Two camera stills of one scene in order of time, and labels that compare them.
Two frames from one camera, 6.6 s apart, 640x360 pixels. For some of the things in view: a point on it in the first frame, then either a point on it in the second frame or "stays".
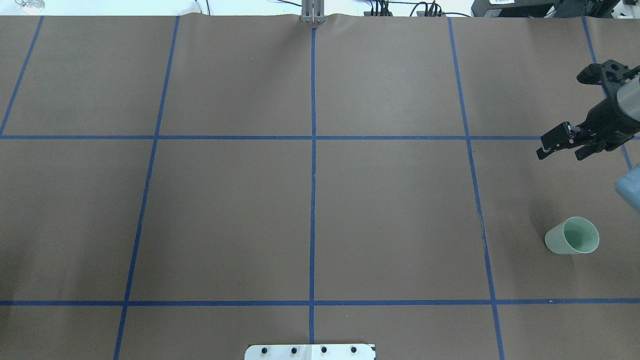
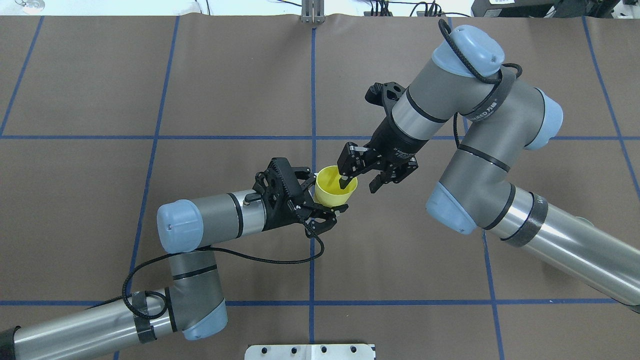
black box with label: x=514 y=8 stays
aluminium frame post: x=313 y=11 stays
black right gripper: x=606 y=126 -> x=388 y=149
